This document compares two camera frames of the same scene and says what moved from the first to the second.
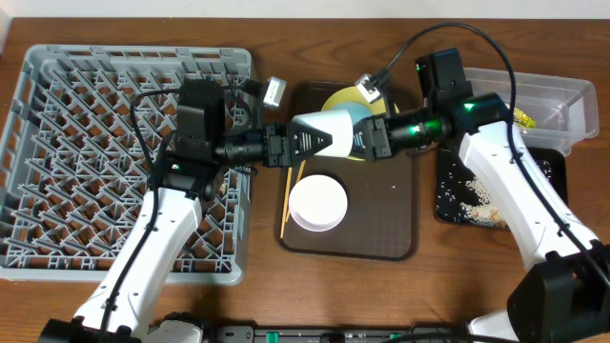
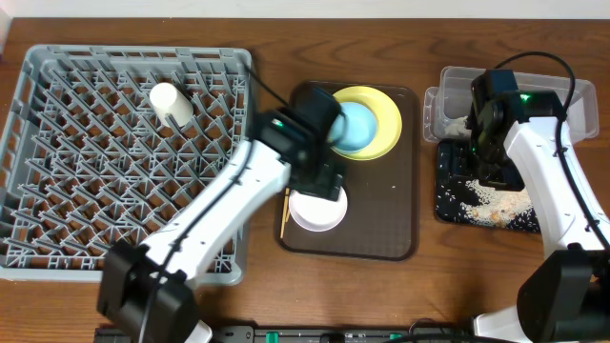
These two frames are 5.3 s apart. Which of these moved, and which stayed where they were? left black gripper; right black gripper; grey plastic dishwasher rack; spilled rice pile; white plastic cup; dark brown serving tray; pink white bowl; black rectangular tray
Moved: white plastic cup; left black gripper; right black gripper
Stayed: spilled rice pile; black rectangular tray; grey plastic dishwasher rack; dark brown serving tray; pink white bowl
